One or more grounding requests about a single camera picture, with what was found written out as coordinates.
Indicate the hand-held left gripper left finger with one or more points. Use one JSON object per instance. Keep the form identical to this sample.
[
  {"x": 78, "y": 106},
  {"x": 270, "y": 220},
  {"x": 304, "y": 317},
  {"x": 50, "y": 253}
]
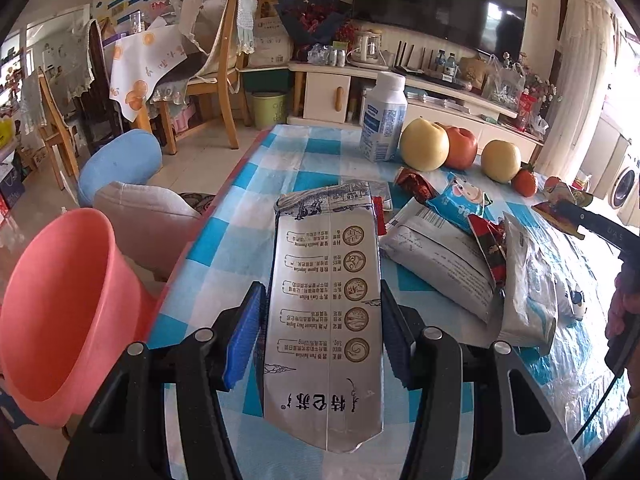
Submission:
[{"x": 245, "y": 332}]

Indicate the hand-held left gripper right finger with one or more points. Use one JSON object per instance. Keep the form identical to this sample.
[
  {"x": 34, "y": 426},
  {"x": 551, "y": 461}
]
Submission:
[{"x": 397, "y": 342}]

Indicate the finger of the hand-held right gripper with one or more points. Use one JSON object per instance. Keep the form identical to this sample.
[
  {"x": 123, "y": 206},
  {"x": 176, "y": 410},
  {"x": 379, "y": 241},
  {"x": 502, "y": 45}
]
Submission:
[{"x": 600, "y": 225}]

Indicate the long silver snack package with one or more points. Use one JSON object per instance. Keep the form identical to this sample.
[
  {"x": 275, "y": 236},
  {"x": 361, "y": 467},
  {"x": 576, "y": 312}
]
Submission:
[{"x": 322, "y": 310}]

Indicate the white barcode packet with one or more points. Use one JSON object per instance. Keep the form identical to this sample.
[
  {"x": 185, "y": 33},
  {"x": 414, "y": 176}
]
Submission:
[{"x": 440, "y": 255}]

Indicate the red snack wrapper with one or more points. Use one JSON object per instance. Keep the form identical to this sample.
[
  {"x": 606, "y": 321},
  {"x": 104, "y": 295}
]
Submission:
[
  {"x": 492, "y": 250},
  {"x": 415, "y": 185}
]

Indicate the pink plastic basin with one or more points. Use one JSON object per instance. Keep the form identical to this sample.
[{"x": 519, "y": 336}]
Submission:
[{"x": 60, "y": 310}]

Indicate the white washing machine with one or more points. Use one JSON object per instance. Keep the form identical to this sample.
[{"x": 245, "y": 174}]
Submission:
[{"x": 625, "y": 182}]

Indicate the white tissue packet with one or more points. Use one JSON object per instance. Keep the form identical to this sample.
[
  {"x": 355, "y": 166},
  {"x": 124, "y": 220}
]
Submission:
[{"x": 530, "y": 285}]

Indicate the blue checkered tablecloth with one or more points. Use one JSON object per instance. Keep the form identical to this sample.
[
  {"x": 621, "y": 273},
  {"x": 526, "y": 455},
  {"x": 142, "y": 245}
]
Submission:
[{"x": 235, "y": 220}]

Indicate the small yellow pear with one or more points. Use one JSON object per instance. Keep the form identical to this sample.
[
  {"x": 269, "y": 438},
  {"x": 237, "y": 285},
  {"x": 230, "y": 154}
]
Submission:
[{"x": 501, "y": 160}]

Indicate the small red wrapper strip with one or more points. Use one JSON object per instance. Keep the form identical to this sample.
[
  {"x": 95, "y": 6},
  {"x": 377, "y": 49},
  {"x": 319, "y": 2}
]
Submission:
[{"x": 380, "y": 215}]

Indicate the red packet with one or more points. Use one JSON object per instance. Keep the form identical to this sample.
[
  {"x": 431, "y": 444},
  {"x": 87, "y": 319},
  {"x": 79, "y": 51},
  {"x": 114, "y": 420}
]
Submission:
[{"x": 525, "y": 110}]

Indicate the white curtain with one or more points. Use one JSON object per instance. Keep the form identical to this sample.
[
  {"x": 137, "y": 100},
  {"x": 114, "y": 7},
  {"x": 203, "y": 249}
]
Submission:
[{"x": 580, "y": 85}]

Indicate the blue and white snack packet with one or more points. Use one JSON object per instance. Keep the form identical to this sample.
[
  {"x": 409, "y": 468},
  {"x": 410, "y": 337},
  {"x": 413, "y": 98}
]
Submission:
[{"x": 457, "y": 202}]

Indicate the beige stool cushion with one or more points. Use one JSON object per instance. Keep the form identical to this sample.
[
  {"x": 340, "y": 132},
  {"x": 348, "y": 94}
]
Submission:
[{"x": 145, "y": 220}]

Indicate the red apple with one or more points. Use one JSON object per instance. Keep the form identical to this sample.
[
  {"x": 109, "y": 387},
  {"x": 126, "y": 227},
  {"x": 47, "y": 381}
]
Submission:
[{"x": 462, "y": 147}]

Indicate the clear plastic bag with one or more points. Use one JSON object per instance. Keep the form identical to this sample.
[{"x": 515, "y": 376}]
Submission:
[{"x": 502, "y": 82}]

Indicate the large yellow pear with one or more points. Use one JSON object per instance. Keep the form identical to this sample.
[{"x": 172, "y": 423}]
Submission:
[{"x": 424, "y": 144}]

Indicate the blue stool cushion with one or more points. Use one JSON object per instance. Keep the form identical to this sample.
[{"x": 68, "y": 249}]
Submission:
[{"x": 120, "y": 160}]

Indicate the white plastic milk bottle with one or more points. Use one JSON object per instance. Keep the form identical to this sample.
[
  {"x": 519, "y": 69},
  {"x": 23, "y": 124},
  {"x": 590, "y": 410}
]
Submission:
[{"x": 382, "y": 120}]

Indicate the green waste bin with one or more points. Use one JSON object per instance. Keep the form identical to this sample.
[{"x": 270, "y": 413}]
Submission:
[{"x": 269, "y": 110}]

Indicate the cream television cabinet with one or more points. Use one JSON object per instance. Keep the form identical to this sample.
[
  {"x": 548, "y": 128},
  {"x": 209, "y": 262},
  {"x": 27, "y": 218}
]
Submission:
[{"x": 320, "y": 95}]

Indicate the black router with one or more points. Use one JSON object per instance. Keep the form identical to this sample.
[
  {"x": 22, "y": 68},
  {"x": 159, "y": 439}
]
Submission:
[{"x": 412, "y": 57}]

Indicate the wooden chair with cushion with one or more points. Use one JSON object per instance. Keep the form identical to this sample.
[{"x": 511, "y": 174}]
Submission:
[{"x": 225, "y": 80}]

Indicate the wooden chair with lace cover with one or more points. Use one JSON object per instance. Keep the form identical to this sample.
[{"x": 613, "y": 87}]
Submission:
[{"x": 57, "y": 130}]

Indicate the black flat television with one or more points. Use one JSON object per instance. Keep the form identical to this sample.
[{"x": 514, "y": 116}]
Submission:
[{"x": 430, "y": 0}]

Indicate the orange print white cloth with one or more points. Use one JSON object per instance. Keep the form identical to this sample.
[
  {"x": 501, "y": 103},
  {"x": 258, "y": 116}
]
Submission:
[{"x": 145, "y": 60}]

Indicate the white sack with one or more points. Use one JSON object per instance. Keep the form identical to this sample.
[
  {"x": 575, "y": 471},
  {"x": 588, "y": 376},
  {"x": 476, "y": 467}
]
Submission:
[{"x": 270, "y": 42}]

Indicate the glass electric kettle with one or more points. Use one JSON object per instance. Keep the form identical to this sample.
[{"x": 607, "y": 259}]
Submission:
[{"x": 369, "y": 47}]

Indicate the dark flower bouquet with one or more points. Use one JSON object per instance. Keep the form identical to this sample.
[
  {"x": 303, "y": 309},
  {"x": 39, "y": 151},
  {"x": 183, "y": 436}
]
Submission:
[{"x": 310, "y": 17}]

